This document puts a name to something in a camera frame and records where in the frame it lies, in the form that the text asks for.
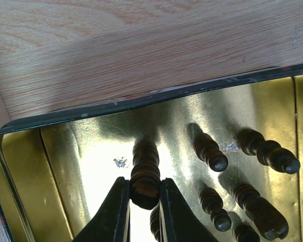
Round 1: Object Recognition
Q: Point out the gold green metal tin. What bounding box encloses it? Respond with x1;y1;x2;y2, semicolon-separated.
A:
0;64;303;241

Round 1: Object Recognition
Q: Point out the dark wooden chess queen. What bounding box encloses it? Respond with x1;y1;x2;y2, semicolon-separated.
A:
129;139;161;210

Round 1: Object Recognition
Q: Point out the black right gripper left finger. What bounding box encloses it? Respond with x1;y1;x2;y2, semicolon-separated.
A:
77;177;130;241

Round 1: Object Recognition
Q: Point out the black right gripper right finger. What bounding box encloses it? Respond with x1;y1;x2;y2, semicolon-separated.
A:
159;178;217;241

